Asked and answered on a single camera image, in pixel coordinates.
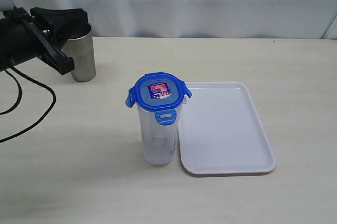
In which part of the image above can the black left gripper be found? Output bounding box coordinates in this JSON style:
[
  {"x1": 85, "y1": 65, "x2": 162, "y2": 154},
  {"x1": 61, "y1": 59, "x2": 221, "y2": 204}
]
[{"x1": 4, "y1": 7, "x2": 88, "y2": 75}]

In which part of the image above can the stainless steel cup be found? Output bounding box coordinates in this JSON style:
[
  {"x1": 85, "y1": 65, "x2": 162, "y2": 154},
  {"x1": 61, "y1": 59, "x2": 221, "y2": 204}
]
[{"x1": 62, "y1": 24, "x2": 96, "y2": 82}]

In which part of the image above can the blue plastic lid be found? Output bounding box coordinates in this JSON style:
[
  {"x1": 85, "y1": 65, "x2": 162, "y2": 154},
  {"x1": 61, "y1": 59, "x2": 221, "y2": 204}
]
[{"x1": 125, "y1": 72, "x2": 192, "y2": 126}]

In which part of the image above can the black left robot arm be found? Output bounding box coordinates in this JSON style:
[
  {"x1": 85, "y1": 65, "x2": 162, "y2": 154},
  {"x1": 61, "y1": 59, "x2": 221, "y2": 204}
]
[{"x1": 1, "y1": 7, "x2": 89, "y2": 75}]

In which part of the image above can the clear plastic tall container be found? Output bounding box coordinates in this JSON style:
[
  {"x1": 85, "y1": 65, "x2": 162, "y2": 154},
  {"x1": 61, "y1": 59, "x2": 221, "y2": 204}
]
[{"x1": 137, "y1": 98, "x2": 186, "y2": 166}]

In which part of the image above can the white fabric backdrop curtain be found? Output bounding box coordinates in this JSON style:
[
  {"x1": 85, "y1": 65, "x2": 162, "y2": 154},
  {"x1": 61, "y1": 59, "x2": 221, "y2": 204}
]
[{"x1": 14, "y1": 0, "x2": 336, "y2": 39}]

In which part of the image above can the white plastic tray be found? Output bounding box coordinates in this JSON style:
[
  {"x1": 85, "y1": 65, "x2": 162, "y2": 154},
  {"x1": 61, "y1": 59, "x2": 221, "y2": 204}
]
[{"x1": 179, "y1": 82, "x2": 276, "y2": 177}]

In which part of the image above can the black cable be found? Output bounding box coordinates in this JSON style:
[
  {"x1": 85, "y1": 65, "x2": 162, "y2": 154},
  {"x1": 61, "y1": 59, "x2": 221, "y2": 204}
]
[{"x1": 0, "y1": 57, "x2": 57, "y2": 143}]

